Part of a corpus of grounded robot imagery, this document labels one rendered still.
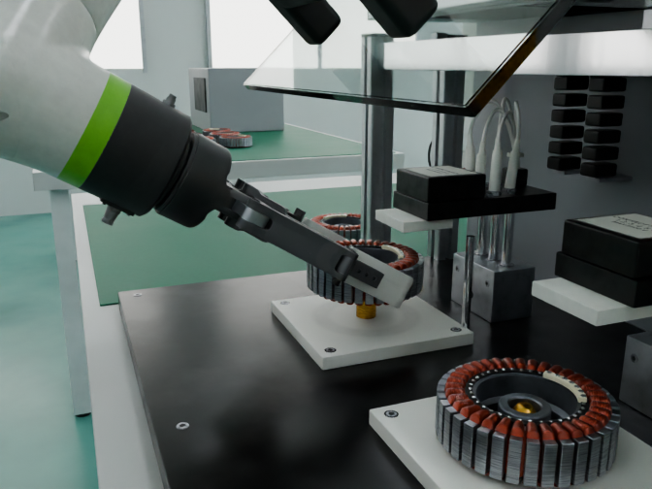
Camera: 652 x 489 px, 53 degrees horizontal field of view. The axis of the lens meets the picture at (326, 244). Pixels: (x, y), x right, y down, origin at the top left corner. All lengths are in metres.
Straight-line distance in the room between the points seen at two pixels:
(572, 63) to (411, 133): 5.25
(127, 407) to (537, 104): 0.55
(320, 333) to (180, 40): 4.57
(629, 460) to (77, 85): 0.44
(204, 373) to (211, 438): 0.10
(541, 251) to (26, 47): 0.58
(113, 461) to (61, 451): 1.51
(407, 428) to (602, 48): 0.29
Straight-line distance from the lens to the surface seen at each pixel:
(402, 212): 0.65
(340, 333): 0.61
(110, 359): 0.67
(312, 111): 5.37
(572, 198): 0.77
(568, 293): 0.44
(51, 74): 0.51
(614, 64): 0.50
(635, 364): 0.55
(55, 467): 1.96
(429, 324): 0.64
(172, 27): 5.10
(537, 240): 0.82
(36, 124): 0.51
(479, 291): 0.69
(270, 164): 1.98
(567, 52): 0.54
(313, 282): 0.61
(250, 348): 0.61
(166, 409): 0.52
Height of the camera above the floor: 1.02
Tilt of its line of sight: 15 degrees down
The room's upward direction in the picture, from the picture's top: straight up
